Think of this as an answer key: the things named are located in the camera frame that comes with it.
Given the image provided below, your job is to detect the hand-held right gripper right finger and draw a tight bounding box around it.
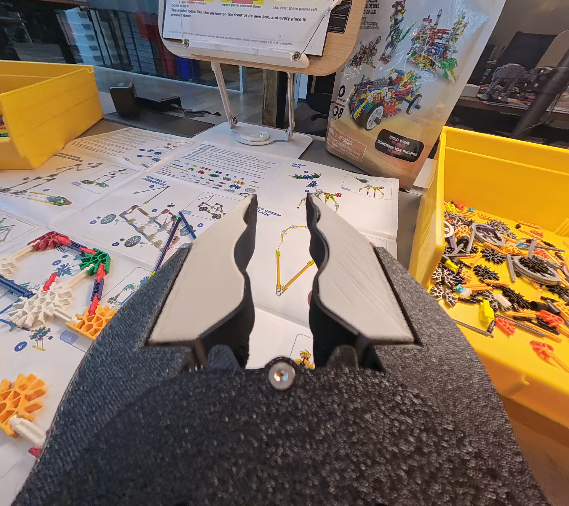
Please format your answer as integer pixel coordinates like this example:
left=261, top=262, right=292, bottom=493
left=307, top=193, right=417, bottom=364

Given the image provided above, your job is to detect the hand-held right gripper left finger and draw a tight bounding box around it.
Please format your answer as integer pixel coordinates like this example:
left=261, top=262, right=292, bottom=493
left=147, top=195, right=258, bottom=362

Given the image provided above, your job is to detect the purple plastic rod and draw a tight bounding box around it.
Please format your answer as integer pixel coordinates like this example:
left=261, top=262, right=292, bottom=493
left=152, top=222, right=184, bottom=274

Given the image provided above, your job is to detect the blue plastic rod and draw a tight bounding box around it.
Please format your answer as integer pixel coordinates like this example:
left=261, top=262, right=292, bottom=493
left=177, top=212, right=198, bottom=241

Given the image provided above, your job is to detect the pile of dark wheel parts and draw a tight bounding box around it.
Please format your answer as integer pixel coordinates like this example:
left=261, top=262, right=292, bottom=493
left=430, top=202, right=569, bottom=369

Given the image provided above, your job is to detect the yellow plastic parts bin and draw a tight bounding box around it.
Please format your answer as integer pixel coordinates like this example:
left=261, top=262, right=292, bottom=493
left=409, top=126, right=569, bottom=458
left=0, top=61, right=104, bottom=171

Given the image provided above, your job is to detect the white building instruction sheet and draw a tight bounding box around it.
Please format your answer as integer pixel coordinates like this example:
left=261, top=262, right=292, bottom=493
left=0, top=126, right=401, bottom=506

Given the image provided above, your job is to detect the cardboard toy set box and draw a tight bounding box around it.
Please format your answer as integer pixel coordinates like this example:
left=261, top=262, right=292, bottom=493
left=326, top=0, right=532, bottom=190

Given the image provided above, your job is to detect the black box device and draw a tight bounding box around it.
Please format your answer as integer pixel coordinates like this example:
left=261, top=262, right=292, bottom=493
left=109, top=82, right=139, bottom=120

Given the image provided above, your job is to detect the black metal pole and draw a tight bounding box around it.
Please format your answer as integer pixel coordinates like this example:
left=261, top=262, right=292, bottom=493
left=512, top=51, right=569, bottom=138

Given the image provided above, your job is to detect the storage shelf with boxes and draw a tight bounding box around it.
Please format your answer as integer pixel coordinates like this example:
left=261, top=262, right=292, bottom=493
left=0, top=0, right=171, bottom=84

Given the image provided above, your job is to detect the wooden display board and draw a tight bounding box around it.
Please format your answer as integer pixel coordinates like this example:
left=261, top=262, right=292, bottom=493
left=159, top=0, right=383, bottom=76

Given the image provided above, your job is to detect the colourful rod connector frame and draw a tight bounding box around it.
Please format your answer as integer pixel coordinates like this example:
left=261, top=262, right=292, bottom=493
left=0, top=230, right=114, bottom=458

